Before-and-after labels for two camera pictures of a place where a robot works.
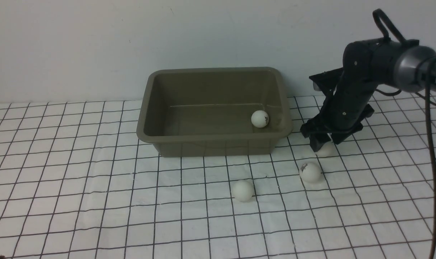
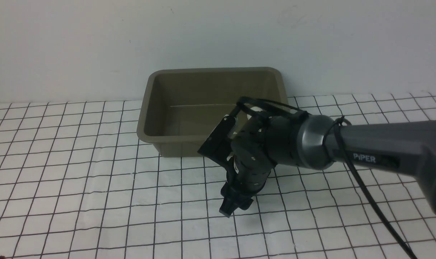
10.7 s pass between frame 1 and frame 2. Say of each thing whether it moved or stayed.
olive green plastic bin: stayed
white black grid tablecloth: stayed
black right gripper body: moved
